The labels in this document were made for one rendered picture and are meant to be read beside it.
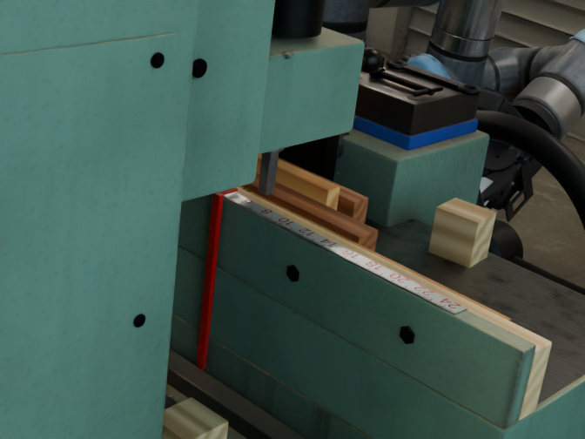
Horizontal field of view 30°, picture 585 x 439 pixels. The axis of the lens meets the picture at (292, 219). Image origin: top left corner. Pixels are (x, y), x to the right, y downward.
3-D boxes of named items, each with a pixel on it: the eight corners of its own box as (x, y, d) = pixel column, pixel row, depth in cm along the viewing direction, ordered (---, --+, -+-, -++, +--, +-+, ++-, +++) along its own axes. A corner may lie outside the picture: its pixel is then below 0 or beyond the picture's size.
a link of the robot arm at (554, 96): (579, 86, 128) (521, 68, 133) (557, 110, 126) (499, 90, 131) (582, 133, 133) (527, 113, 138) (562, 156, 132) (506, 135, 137)
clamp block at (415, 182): (477, 226, 100) (495, 135, 97) (385, 262, 91) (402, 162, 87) (357, 173, 109) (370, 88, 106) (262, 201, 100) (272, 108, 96)
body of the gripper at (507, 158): (507, 226, 128) (564, 163, 133) (500, 175, 122) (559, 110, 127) (455, 204, 132) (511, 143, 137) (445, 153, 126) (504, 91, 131)
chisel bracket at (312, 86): (351, 151, 81) (367, 40, 78) (211, 188, 71) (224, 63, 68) (280, 121, 85) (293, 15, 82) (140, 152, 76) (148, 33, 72)
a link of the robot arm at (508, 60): (446, 51, 143) (507, 48, 134) (505, 46, 149) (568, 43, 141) (448, 111, 144) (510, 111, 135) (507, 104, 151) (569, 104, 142)
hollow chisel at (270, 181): (274, 192, 81) (281, 130, 79) (265, 195, 80) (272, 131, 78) (265, 189, 82) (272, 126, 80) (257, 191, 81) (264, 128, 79)
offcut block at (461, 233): (487, 257, 87) (497, 212, 86) (469, 268, 85) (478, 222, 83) (446, 241, 89) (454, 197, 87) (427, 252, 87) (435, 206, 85)
